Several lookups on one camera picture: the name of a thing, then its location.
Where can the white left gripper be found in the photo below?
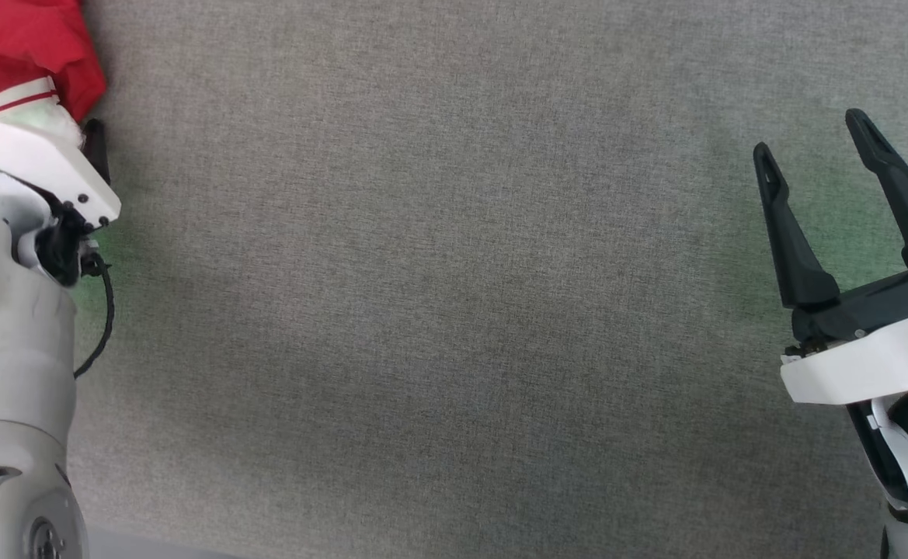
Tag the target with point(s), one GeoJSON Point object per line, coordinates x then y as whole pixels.
{"type": "Point", "coordinates": [42, 159]}

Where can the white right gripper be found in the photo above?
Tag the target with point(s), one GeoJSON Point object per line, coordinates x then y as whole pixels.
{"type": "Point", "coordinates": [873, 341]}

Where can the red garment with white trim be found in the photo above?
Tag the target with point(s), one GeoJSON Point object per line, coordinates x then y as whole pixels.
{"type": "Point", "coordinates": [22, 43]}

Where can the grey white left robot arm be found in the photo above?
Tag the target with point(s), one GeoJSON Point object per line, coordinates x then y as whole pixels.
{"type": "Point", "coordinates": [11, 373]}

